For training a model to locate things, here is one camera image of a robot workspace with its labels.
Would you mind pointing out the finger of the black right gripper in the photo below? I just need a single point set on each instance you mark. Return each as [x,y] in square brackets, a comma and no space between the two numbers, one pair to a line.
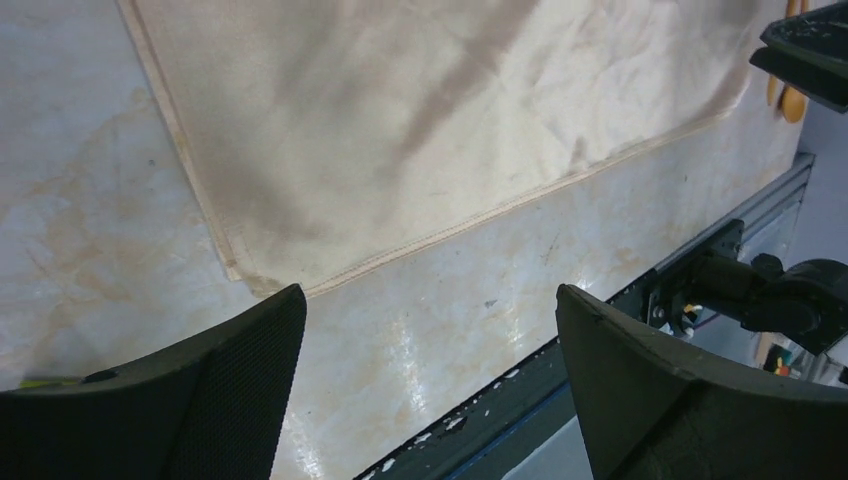
[809,52]

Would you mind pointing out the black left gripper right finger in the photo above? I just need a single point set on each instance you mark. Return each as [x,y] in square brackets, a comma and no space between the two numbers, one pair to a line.
[651,406]

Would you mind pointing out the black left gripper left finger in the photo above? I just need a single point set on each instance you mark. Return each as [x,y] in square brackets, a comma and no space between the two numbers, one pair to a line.
[208,407]

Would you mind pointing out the orange cloth napkin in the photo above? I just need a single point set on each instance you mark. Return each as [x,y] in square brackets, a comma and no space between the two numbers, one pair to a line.
[323,139]

